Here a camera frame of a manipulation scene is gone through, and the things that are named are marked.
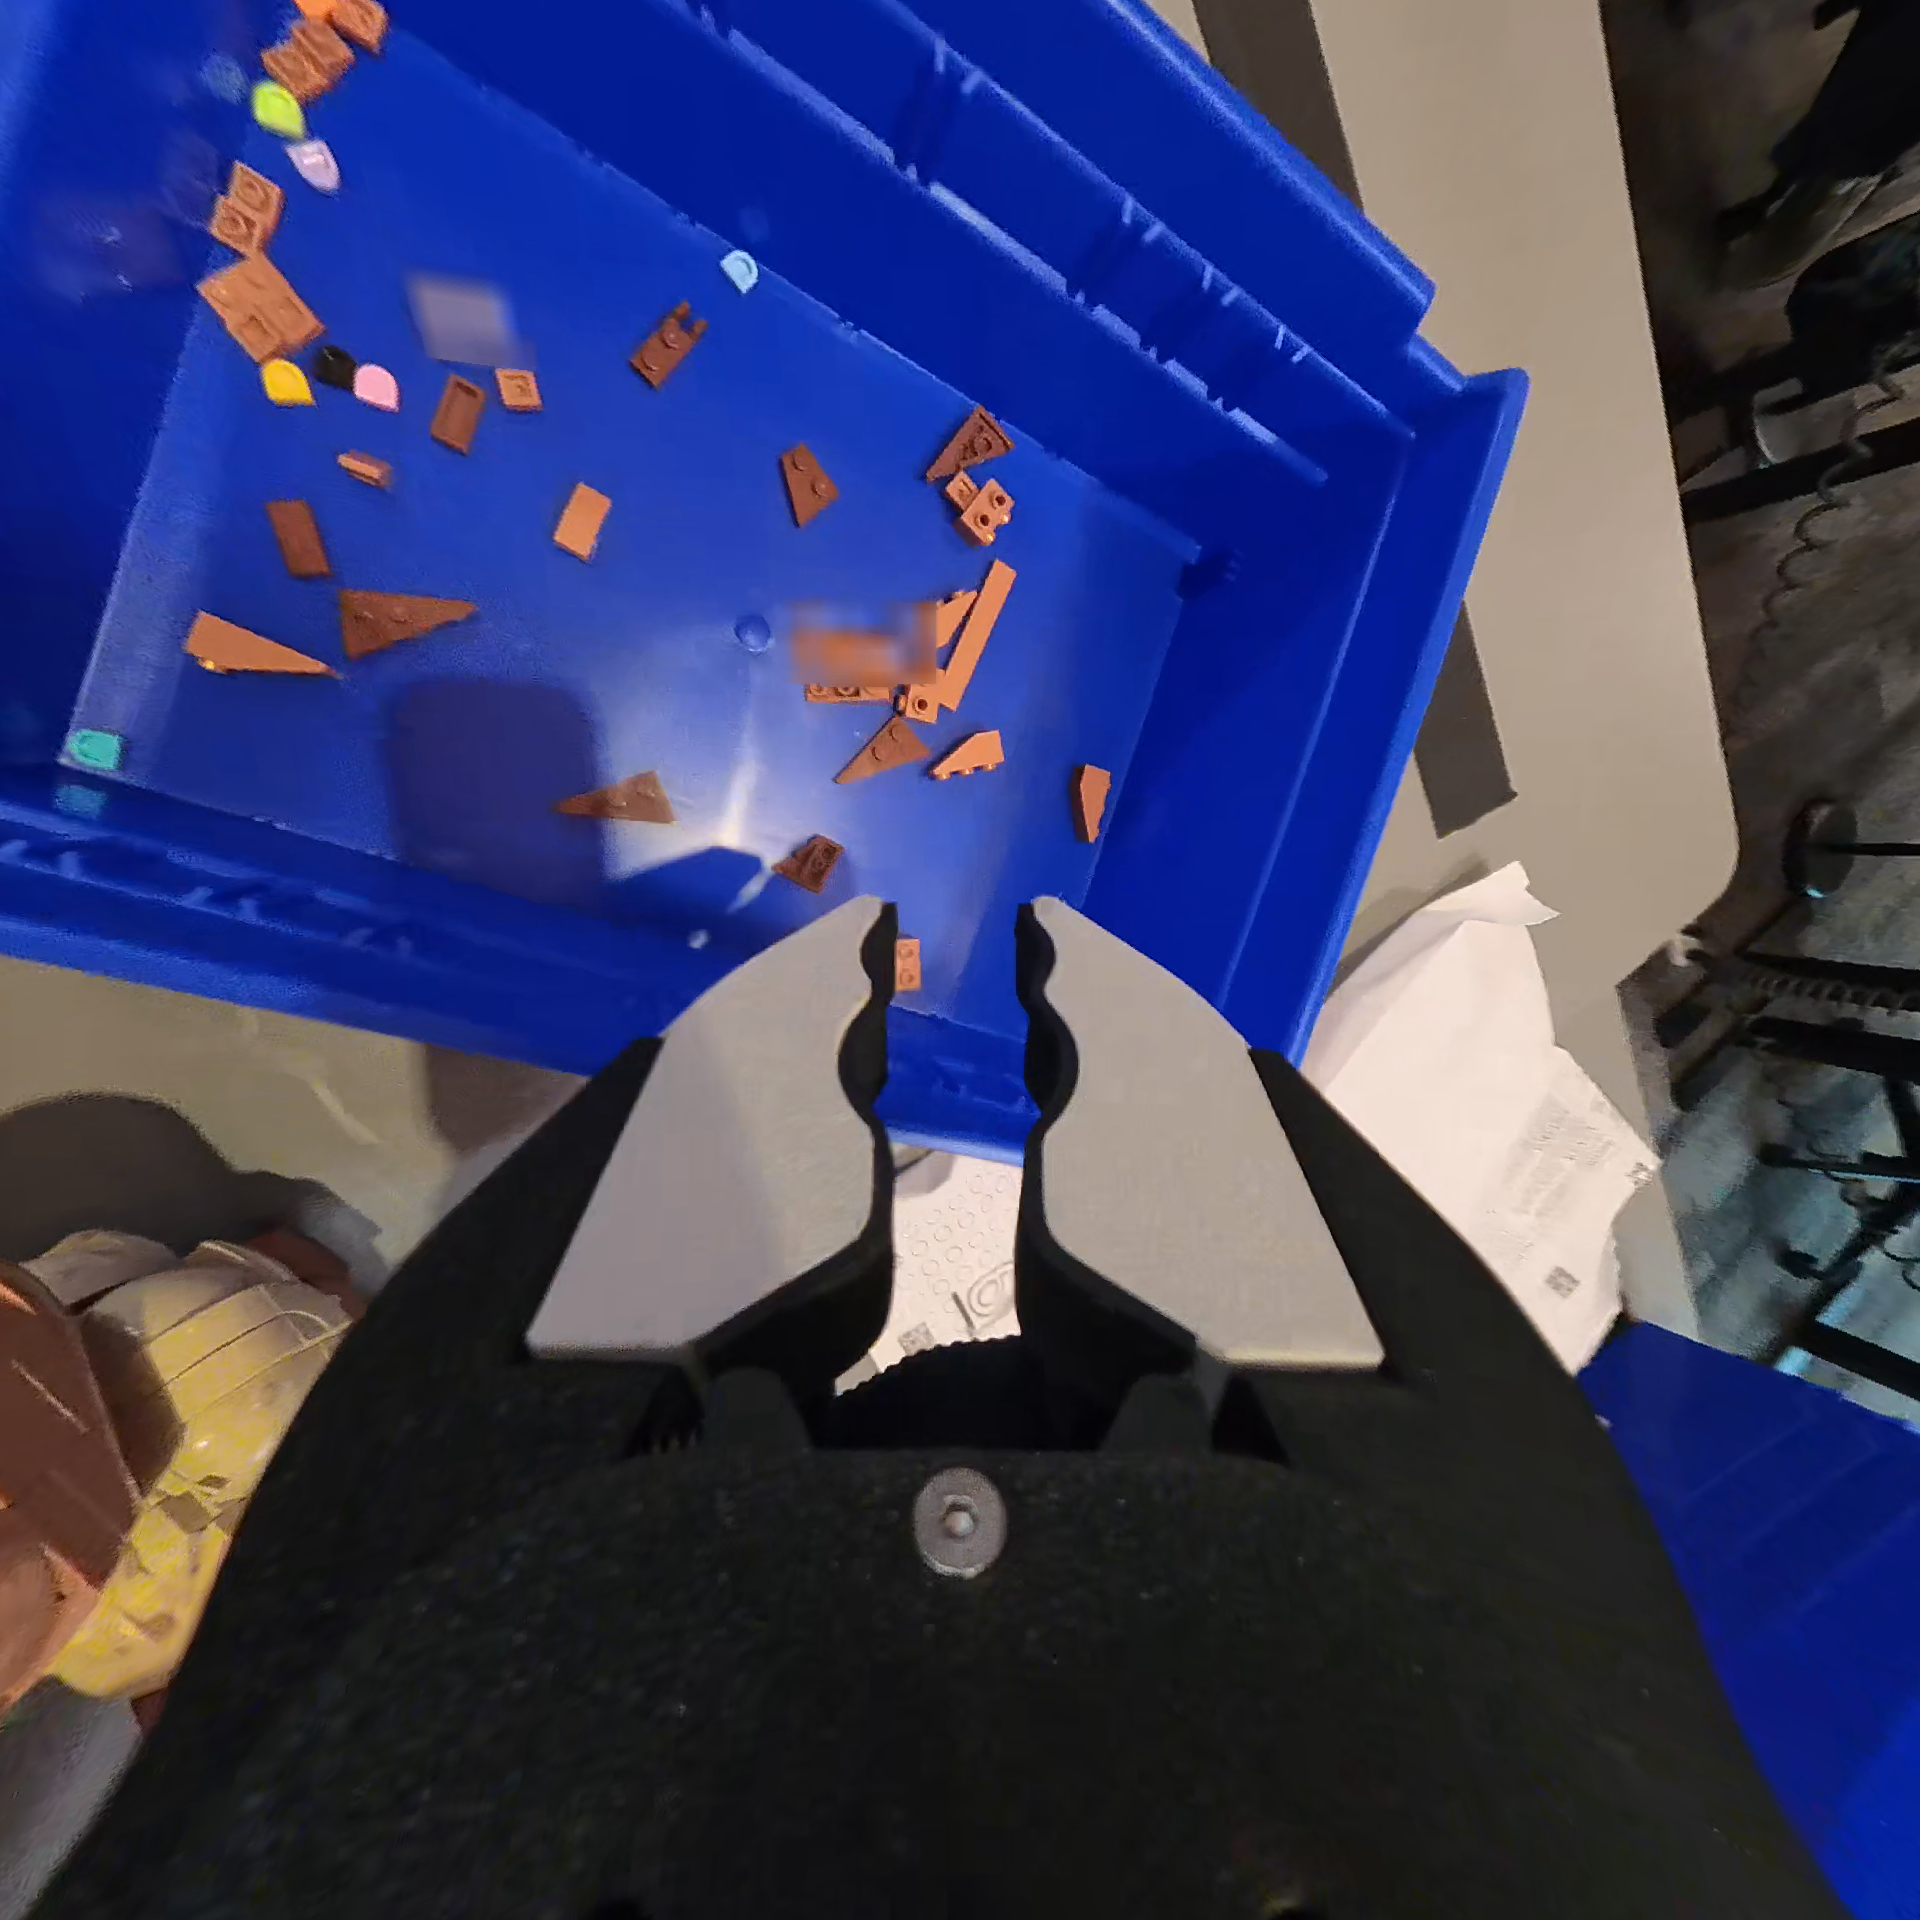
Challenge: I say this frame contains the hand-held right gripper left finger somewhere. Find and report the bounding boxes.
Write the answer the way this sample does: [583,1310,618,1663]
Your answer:
[527,896,898,1403]

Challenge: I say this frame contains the pile of brown bricks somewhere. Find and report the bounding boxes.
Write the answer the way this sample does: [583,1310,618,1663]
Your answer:
[180,0,1116,998]

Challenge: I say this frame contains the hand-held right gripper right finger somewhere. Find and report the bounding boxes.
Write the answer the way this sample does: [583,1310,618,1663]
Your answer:
[1015,896,1391,1427]

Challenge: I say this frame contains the yellow brown brick model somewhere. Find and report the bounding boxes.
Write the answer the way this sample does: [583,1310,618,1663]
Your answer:
[0,1229,369,1711]

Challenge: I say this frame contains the white paper sheet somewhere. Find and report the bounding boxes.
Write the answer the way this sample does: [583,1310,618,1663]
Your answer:
[1305,861,1659,1373]

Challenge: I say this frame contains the scattered colourful rounded tiles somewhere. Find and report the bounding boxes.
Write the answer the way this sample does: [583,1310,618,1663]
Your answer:
[60,83,762,776]

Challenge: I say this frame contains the white printed bag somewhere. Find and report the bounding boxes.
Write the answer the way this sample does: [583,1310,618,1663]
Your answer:
[879,1147,1039,1390]

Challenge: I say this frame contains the blue plastic bin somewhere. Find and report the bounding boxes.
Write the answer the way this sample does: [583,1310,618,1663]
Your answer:
[0,0,1531,1163]
[1581,1319,1920,1920]

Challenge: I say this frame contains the black chair base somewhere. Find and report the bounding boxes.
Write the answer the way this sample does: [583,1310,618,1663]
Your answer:
[1621,796,1920,1412]

